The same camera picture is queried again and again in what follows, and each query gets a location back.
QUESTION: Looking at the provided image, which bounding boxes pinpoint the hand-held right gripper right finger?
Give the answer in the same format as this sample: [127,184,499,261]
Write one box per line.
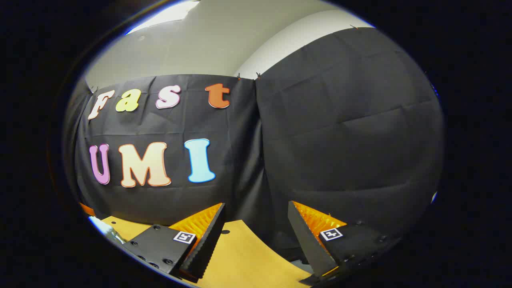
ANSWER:
[287,201,402,285]

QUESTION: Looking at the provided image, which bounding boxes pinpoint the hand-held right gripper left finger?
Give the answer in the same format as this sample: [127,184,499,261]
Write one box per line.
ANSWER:
[121,202,226,280]

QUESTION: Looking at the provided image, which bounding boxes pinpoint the black backdrop cloth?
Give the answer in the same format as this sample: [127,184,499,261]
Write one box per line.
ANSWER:
[63,26,445,260]

